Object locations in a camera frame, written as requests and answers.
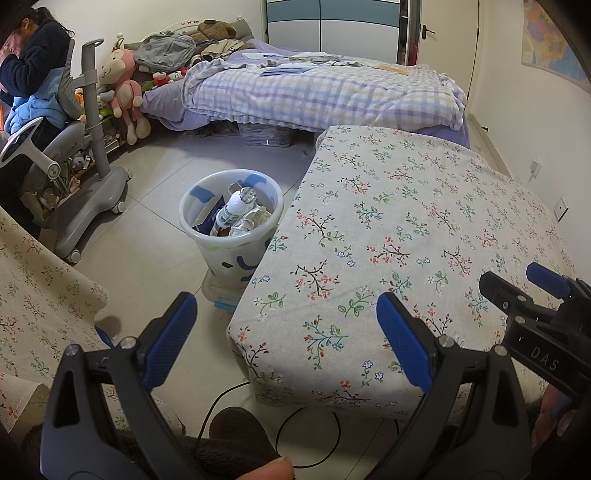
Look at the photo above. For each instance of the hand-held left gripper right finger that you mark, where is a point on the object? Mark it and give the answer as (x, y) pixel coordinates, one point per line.
(404, 341)

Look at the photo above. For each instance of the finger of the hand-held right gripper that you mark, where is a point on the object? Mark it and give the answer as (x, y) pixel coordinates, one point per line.
(549, 277)
(498, 288)

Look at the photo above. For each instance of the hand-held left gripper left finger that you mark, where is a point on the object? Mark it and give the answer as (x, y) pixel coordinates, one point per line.
(171, 341)

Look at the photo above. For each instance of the white plastic waste bin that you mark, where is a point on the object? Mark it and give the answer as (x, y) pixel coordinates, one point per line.
(221, 263)

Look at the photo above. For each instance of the blue and white box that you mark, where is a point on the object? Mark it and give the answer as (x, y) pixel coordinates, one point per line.
(205, 217)

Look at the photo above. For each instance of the silver foil wrapper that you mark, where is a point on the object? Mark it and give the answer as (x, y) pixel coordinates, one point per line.
(251, 221)

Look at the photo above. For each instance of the white plastic bottle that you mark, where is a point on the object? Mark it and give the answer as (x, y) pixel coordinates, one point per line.
(233, 207)

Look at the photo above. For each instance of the person's right hand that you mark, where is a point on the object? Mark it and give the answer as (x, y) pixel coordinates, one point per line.
(551, 415)

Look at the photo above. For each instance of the person's left hand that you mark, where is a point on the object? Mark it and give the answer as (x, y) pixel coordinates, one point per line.
(268, 470)

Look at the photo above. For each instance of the clear plastic storage box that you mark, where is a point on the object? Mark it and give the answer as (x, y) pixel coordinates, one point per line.
(219, 295)

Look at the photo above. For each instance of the floral tablecloth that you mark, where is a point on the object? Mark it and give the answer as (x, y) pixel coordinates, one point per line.
(392, 207)
(37, 286)

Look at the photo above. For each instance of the grey office chair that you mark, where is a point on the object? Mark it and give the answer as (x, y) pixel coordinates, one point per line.
(92, 203)

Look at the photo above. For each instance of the low wooden shelf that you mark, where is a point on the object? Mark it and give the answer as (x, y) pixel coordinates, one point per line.
(113, 138)

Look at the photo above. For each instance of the grey under-bed storage box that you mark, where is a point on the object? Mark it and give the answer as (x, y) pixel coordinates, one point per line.
(268, 136)

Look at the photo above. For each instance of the bed with purple sheet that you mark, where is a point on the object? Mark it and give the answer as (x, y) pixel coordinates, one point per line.
(161, 99)

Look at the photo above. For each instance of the pink monkey plush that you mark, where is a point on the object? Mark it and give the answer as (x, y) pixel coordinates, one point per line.
(124, 92)

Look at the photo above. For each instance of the white door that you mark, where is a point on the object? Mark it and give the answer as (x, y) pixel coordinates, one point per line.
(452, 32)

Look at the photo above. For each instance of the small red plush toy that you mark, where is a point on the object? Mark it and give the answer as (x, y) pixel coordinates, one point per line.
(161, 78)

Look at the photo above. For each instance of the blue jacket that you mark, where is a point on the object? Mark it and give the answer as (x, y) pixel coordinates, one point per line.
(32, 110)

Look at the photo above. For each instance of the plaid blanket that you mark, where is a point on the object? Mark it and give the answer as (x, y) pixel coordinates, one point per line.
(300, 92)

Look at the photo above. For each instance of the grey backpack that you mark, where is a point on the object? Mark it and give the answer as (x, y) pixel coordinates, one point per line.
(166, 48)

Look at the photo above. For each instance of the blue booklet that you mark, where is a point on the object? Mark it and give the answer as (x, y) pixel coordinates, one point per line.
(286, 69)

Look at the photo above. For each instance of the beige clothing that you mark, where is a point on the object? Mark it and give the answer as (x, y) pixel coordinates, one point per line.
(221, 48)

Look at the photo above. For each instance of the blue and white wardrobe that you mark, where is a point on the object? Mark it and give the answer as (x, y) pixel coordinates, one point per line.
(341, 27)

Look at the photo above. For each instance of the brown teddy bear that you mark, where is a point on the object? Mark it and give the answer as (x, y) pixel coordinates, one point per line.
(217, 30)

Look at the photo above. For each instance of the white wall outlet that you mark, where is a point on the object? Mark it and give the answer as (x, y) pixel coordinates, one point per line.
(561, 208)
(534, 170)

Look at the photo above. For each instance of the wall map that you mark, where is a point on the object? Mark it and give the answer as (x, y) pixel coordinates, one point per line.
(549, 41)

